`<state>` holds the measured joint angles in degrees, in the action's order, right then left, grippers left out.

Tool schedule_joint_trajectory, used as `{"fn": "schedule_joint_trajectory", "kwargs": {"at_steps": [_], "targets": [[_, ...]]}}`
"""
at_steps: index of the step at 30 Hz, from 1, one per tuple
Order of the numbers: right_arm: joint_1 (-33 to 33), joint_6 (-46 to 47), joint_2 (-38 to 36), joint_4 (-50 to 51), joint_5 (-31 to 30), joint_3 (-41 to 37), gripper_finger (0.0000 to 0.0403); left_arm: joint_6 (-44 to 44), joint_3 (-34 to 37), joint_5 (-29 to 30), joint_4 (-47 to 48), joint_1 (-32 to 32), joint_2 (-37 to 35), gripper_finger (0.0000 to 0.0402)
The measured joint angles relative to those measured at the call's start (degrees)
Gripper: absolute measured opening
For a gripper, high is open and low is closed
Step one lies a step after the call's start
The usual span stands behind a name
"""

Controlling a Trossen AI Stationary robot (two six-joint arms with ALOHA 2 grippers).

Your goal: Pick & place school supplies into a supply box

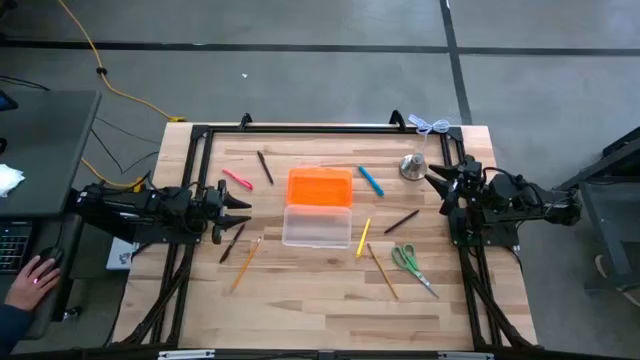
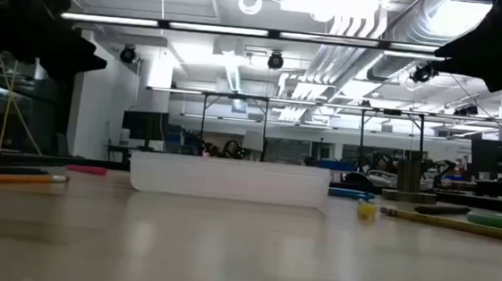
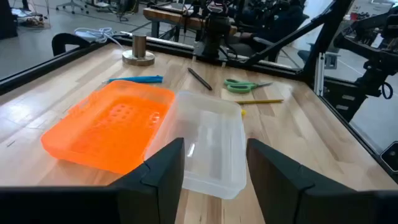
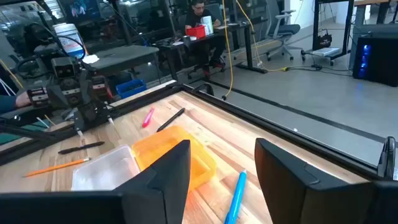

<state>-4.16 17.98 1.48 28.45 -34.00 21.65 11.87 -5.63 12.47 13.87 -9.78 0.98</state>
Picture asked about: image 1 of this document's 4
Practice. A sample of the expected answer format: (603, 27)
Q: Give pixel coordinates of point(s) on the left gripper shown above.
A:
(210, 207)

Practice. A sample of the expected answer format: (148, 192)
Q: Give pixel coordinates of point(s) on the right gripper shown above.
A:
(470, 180)

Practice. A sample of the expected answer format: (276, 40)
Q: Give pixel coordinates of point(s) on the black pen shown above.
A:
(232, 243)
(265, 167)
(401, 221)

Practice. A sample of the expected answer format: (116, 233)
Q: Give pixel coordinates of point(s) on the blue pen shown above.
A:
(371, 181)

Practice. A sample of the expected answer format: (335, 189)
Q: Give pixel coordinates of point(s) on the clear supply box orange lid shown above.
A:
(317, 187)

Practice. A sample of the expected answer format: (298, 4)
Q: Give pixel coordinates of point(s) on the yellow pen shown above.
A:
(363, 238)

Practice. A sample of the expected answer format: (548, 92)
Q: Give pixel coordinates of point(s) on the yellow pencil pink eraser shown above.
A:
(382, 271)

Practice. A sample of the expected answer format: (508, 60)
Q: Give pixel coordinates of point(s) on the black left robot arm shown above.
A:
(150, 202)

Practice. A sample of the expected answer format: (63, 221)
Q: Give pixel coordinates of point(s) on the person's forearm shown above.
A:
(11, 327)

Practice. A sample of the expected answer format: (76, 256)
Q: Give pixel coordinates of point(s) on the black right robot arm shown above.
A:
(525, 202)

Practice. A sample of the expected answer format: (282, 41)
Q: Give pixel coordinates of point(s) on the white printed box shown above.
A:
(120, 255)

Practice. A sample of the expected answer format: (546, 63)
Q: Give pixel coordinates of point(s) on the pink highlighter pen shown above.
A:
(237, 179)

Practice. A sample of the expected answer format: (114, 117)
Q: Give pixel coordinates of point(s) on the metal cone weight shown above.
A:
(413, 170)

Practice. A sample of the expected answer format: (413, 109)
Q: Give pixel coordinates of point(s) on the orange pencil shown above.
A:
(246, 264)

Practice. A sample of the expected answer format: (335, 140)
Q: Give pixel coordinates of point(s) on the dark grey metal cart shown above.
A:
(615, 220)

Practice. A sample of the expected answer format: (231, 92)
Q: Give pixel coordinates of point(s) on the person's shoe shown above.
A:
(601, 265)

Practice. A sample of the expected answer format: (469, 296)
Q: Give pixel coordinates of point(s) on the black computer mouse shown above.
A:
(52, 254)

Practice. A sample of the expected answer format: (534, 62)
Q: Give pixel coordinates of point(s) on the desk caster wheel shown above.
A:
(72, 313)

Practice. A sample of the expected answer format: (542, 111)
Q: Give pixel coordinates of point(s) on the dark grey desk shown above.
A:
(50, 150)

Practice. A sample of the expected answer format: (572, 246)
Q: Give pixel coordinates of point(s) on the person's hand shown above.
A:
(32, 285)

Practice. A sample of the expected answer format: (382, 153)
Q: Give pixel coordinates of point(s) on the backlit keyboard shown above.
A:
(14, 247)

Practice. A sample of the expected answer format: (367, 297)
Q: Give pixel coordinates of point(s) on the white crumpled tissue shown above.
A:
(10, 180)

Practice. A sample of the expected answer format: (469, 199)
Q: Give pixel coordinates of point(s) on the small tablet device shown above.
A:
(6, 102)

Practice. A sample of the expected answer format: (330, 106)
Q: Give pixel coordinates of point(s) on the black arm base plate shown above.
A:
(500, 237)
(165, 239)

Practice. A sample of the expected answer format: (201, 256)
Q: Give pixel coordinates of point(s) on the silver bracket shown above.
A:
(185, 354)
(465, 356)

